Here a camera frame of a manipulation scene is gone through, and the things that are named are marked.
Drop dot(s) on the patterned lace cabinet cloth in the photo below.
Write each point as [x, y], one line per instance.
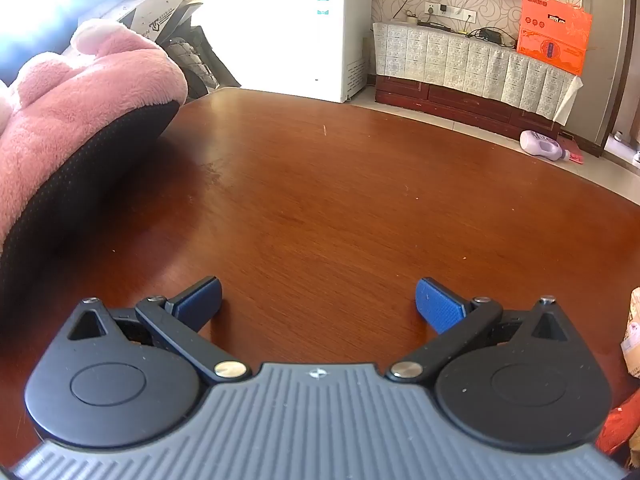
[450, 57]

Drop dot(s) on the white electric scooter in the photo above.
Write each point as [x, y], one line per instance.
[192, 57]

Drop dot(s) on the pink floor mat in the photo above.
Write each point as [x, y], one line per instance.
[575, 152]

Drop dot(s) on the orange gift box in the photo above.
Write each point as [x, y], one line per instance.
[552, 35]

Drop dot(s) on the pale snack packet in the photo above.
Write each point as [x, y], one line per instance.
[632, 332]

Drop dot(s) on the white chest freezer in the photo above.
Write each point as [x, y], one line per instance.
[300, 35]

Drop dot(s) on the pink plush slipper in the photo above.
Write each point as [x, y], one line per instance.
[85, 105]

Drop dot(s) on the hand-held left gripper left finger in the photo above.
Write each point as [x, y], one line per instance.
[200, 301]

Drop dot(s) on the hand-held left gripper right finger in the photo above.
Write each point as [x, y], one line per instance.
[440, 305]

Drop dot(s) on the white wall socket strip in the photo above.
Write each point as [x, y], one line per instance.
[447, 10]

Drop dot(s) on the black set-top box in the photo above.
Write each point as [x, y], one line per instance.
[495, 36]

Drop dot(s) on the purple detergent bottle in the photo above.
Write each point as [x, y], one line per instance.
[540, 144]

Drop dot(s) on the dark red TV cabinet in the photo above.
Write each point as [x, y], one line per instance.
[450, 100]

